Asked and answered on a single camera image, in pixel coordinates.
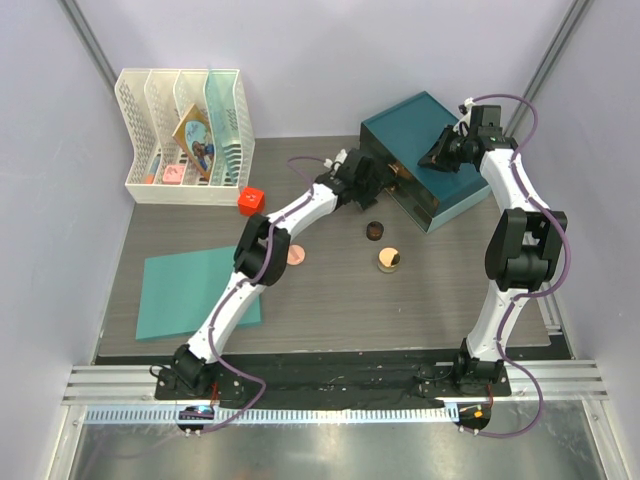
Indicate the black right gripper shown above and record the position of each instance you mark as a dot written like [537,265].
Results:
[435,158]

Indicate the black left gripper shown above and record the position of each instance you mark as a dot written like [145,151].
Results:
[377,184]

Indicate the clear smoked drawer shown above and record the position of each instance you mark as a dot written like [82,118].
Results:
[416,200]
[373,146]

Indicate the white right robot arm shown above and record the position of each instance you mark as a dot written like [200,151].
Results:
[523,252]

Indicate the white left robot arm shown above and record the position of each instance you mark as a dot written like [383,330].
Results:
[260,259]

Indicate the dark amber round jar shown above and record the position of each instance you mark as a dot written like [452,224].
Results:
[374,230]

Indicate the pink round compact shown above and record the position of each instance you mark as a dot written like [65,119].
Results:
[296,255]

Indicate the red cube block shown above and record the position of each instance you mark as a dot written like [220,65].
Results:
[251,201]

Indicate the illustrated picture book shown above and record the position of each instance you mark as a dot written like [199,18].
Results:
[193,134]

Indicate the white mesh file organizer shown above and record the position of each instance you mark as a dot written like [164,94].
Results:
[152,102]

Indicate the pink square eraser box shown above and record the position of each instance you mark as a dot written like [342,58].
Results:
[173,174]

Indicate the orange blue marker pen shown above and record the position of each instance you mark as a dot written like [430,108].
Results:
[152,170]

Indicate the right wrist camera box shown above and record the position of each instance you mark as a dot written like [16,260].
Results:
[485,121]

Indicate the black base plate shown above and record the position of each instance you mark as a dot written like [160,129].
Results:
[365,380]

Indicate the aluminium front rail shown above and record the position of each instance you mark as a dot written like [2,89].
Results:
[125,395]

